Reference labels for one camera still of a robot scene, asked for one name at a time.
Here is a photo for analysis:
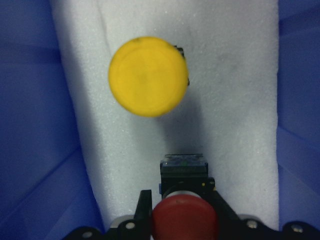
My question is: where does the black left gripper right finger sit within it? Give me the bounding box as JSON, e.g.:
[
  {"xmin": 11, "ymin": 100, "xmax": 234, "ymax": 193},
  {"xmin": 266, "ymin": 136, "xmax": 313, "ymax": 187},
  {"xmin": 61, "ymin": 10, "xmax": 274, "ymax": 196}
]
[{"xmin": 212, "ymin": 190, "xmax": 241, "ymax": 233}]

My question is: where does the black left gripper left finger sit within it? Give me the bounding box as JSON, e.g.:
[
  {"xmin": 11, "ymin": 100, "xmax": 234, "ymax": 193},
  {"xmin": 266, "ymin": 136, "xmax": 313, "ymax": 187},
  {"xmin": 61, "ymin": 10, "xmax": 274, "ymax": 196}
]
[{"xmin": 133, "ymin": 189, "xmax": 153, "ymax": 238}]

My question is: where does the red mushroom push button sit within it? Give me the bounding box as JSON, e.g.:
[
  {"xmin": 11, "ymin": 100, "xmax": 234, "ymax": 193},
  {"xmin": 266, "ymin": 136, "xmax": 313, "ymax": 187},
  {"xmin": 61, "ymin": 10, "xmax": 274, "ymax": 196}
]
[{"xmin": 152, "ymin": 153, "xmax": 219, "ymax": 240}]

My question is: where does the yellow mushroom push button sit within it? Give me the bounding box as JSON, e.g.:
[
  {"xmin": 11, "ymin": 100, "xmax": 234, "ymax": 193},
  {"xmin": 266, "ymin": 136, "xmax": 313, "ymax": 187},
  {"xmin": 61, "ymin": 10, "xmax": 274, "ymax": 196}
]
[{"xmin": 108, "ymin": 36, "xmax": 190, "ymax": 117}]

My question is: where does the blue left plastic bin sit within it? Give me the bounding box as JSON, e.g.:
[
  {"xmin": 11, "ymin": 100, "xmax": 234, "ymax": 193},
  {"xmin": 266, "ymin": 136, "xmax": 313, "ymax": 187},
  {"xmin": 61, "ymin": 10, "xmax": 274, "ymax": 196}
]
[{"xmin": 0, "ymin": 0, "xmax": 320, "ymax": 240}]

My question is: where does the white foam sheet left bin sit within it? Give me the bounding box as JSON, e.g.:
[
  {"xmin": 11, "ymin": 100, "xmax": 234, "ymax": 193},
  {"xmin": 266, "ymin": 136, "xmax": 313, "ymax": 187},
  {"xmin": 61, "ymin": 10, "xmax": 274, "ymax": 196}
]
[{"xmin": 48, "ymin": 0, "xmax": 280, "ymax": 232}]

